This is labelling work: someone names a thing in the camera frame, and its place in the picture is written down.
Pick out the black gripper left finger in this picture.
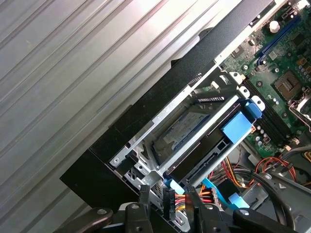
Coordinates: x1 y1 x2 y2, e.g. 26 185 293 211
55 184 153 233

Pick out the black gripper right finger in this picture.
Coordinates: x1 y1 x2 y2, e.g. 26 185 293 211
186 185 302 233

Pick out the power wire with black plug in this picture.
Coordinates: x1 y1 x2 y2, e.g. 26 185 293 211
162 156 248 220

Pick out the blue data wire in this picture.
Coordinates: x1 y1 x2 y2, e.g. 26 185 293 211
202 178 251 212

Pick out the hard disk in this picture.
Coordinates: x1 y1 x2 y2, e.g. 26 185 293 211
150 100 263 192

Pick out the metal disk bay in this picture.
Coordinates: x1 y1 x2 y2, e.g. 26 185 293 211
109 70 265 195

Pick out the black RAM slot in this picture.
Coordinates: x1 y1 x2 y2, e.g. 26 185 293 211
261 114 285 149
250 79 296 143
247 97 289 148
245 81 292 145

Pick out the black open PC case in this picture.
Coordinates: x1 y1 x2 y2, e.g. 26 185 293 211
59 0 311 233

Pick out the metal socket cover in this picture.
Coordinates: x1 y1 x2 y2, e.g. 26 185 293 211
288 94 311 127

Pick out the green motherboard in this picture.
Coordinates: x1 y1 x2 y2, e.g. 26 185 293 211
220 0 311 152

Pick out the CPU socket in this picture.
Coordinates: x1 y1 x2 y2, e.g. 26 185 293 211
274 71 305 98

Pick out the blue expansion slot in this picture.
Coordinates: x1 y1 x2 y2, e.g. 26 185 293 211
255 16 303 66

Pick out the black wire bundle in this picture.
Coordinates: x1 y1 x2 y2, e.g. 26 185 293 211
251 168 296 230

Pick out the red orange wire bundle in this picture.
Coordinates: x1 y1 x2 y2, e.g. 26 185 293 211
254 156 298 185

